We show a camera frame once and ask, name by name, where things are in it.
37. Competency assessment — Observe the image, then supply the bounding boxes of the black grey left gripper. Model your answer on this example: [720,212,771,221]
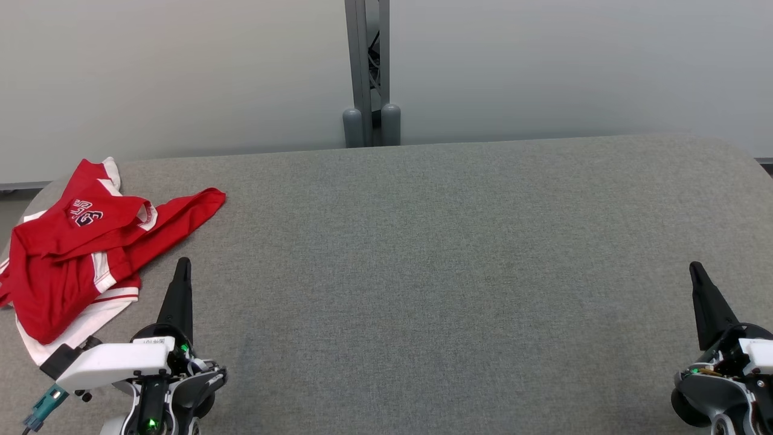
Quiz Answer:
[132,257,228,421]

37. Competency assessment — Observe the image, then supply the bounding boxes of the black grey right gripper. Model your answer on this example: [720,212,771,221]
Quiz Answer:
[672,261,773,427]

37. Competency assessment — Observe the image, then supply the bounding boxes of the red shorts with white stripes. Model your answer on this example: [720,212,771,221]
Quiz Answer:
[9,157,227,285]

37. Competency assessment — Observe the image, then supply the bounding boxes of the red basketball jersey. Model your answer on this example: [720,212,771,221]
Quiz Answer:
[0,242,143,367]

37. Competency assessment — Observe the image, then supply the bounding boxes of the teal cable connector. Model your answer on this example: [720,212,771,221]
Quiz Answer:
[24,384,69,431]

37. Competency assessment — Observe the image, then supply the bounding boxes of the black cables in frame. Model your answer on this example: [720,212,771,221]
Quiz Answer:
[366,27,382,127]

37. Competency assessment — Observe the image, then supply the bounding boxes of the grey metal stand post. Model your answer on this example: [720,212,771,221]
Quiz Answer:
[342,0,403,148]

